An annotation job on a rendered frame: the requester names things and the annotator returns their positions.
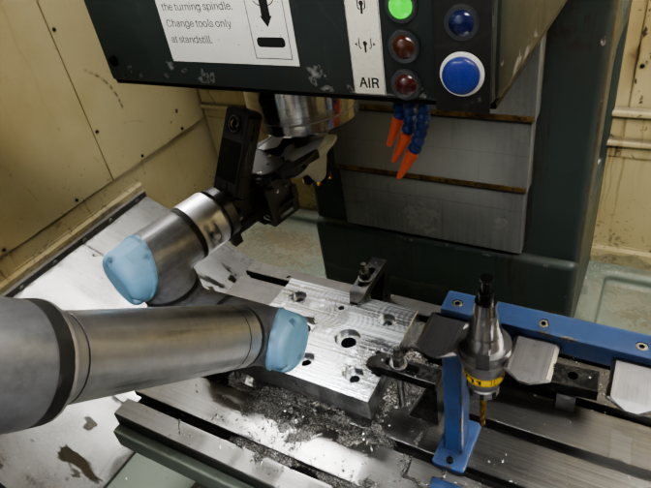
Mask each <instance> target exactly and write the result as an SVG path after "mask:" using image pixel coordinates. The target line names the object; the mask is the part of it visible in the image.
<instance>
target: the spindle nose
mask: <svg viewBox="0 0 651 488"><path fill-rule="evenodd" d="M243 95H244V99H245V103H246V106H247V108H250V109H252V110H255V111H257V112H259V113H260V114H261V115H262V117H263V119H262V124H261V128H260V132H261V133H263V134H265V135H268V136H271V137H283V138H294V137H310V136H314V135H318V134H322V133H325V132H328V131H331V130H334V129H336V128H338V127H340V126H342V125H344V124H345V123H347V122H348V121H350V120H351V119H352V118H353V117H354V116H355V115H356V114H357V112H358V110H359V100H352V99H338V98H325V97H310V96H297V95H283V94H269V93H255V92H243Z"/></svg>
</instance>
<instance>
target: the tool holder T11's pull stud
mask: <svg viewBox="0 0 651 488"><path fill-rule="evenodd" d="M493 279H494V277H493V275H492V274H490V273H482V274H481V275H480V281H481V288H480V289H479V303H480V304H481V305H484V306H488V305H491V304H492V303H493V301H494V290H493V289H492V288H491V283H492V282H493Z"/></svg>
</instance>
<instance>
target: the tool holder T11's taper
mask: <svg viewBox="0 0 651 488"><path fill-rule="evenodd" d="M466 344H467V346H468V348H469V349H470V350H471V351H473V352H475V353H478V354H482V355H490V354H494V353H497V352H498V351H500V350H501V349H502V347H503V346H504V336H503V330H502V324H501V319H500V313H499V306H498V300H497V298H496V297H495V296H494V301H493V303H492V304H491V305H488V306H484V305H481V304H480V303H479V296H478V295H477V296H476V297H475V301H474V306H473V310H472V315H471V318H470V323H469V327H468V332H467V336H466Z"/></svg>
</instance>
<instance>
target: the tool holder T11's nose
mask: <svg viewBox="0 0 651 488"><path fill-rule="evenodd" d="M467 386H468V390H469V394H470V395H471V396H473V397H475V398H477V399H479V400H481V401H487V400H491V399H495V398H496V396H497V395H498V394H499V391H501V384H500V383H499V384H498V385H496V386H494V387H489V388H482V387H478V386H475V385H473V384H471V383H470V382H468V381H467Z"/></svg>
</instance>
